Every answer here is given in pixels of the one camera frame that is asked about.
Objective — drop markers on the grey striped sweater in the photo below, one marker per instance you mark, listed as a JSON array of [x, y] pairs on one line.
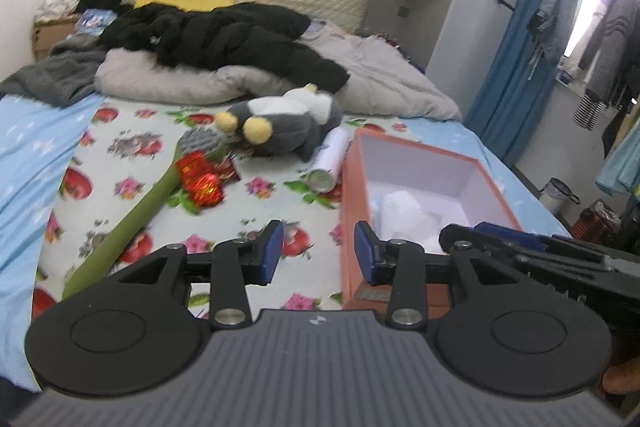
[[600, 57]]

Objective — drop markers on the white spray can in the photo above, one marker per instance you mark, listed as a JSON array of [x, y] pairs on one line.
[[332, 149]]

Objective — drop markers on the teal printed garment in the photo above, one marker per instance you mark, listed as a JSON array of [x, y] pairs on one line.
[[620, 162]]

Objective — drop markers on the red bag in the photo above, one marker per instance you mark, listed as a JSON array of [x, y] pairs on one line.
[[595, 219]]

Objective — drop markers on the grey wall switch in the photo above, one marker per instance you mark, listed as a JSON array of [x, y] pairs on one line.
[[403, 12]]

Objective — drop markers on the white bin with black rim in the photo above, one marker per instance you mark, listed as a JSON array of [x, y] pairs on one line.
[[555, 195]]

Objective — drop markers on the white crumpled cloth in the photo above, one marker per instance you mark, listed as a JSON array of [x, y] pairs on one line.
[[55, 4]]

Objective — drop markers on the grey and white plush penguin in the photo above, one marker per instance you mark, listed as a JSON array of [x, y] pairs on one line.
[[290, 127]]

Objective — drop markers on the person's right hand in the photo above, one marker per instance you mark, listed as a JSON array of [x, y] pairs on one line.
[[622, 374]]

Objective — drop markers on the black hanging garment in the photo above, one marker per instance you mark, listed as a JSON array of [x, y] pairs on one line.
[[620, 117]]

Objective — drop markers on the grey duvet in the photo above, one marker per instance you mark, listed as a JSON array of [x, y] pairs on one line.
[[390, 77]]

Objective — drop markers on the red gold-print packet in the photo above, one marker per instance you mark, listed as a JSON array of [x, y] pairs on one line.
[[207, 193], [192, 167]]

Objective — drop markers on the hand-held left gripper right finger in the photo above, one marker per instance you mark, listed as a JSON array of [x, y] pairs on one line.
[[363, 252]]

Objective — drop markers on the denim hanging garment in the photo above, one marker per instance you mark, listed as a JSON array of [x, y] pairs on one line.
[[550, 7]]

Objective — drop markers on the light blue white sock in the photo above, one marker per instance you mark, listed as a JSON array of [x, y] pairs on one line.
[[405, 212]]

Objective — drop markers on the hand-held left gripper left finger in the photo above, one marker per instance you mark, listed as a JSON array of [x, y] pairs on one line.
[[273, 252]]

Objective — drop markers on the blue curtain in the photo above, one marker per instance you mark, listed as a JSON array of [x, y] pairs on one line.
[[505, 82]]

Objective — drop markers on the dark grey fleece blanket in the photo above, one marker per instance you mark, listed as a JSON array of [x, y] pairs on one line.
[[55, 72]]

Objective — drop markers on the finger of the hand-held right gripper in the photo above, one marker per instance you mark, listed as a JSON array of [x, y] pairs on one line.
[[505, 237]]

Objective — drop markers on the green massage brush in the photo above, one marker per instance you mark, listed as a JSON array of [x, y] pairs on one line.
[[130, 222]]

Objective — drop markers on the black jacket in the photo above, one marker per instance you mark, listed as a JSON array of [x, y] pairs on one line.
[[225, 37]]

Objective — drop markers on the brown cardboard box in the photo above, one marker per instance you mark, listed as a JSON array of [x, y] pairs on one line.
[[50, 38]]

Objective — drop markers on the blue printed pack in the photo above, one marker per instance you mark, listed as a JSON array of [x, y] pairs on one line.
[[95, 19]]

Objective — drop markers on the pink cardboard box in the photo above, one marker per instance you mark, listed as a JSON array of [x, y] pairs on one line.
[[357, 187]]

